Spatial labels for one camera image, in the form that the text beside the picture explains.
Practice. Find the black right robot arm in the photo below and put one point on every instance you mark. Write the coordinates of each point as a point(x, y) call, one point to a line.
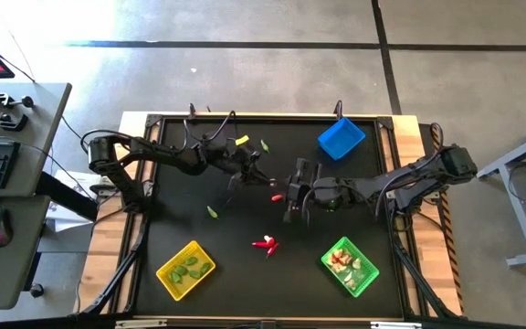
point(381, 183)

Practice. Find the silver metal bar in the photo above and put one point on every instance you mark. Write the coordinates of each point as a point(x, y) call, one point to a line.
point(395, 325)
point(139, 324)

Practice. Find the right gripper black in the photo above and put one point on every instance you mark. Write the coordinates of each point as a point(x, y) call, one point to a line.
point(301, 192)

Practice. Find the green plastic basket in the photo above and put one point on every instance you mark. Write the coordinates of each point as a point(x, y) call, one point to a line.
point(365, 274)

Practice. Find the black caster wheel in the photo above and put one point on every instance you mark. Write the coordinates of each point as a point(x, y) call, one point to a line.
point(37, 290)

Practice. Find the yellow tape tag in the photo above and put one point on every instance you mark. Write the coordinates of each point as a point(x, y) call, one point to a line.
point(242, 140)

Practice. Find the black table edge clamp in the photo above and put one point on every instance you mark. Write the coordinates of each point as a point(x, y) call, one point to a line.
point(192, 112)
point(338, 112)

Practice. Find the blue plastic basket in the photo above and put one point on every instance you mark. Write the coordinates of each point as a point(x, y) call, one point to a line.
point(340, 137)

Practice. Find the black aluminium table frame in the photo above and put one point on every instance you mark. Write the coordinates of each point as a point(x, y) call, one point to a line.
point(152, 119)

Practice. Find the beige garlic bulb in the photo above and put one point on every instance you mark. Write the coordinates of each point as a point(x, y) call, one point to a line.
point(356, 263)

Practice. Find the green bell pepper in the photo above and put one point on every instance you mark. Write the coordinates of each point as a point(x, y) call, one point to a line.
point(191, 261)

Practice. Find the slim green chili pepper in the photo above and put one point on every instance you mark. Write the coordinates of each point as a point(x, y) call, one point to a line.
point(264, 146)

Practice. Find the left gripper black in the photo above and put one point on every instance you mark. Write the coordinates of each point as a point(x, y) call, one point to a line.
point(245, 164)

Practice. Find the white paper sheets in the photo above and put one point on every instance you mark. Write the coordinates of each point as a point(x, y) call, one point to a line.
point(80, 180)

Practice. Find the yellow plastic basket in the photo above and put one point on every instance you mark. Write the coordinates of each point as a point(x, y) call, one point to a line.
point(185, 288)

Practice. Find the black diagonal frame strut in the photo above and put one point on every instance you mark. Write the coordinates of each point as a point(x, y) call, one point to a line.
point(419, 274)
point(123, 265)

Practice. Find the beige lobed ginger root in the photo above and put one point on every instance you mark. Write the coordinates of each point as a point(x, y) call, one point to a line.
point(338, 252)

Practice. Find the grey metal table stand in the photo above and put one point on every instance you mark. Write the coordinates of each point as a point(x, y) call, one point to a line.
point(525, 228)

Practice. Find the red pepper with green stem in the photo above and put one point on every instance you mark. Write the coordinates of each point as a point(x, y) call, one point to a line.
point(272, 250)

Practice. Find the small green pepper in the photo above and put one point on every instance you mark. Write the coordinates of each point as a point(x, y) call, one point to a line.
point(212, 212)

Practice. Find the black desk beam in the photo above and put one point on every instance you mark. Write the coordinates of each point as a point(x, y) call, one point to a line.
point(66, 196)

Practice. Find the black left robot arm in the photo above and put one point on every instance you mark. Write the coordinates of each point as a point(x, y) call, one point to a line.
point(167, 155)

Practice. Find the black yellow hazard tape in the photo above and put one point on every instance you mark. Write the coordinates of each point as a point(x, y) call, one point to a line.
point(454, 265)

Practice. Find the short red pepper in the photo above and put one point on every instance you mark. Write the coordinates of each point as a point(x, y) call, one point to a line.
point(277, 198)

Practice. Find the pale garlic clove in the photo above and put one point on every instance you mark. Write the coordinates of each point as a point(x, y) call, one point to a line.
point(352, 284)
point(349, 276)

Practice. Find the beige ginger piece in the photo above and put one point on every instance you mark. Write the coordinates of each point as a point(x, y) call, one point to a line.
point(346, 259)

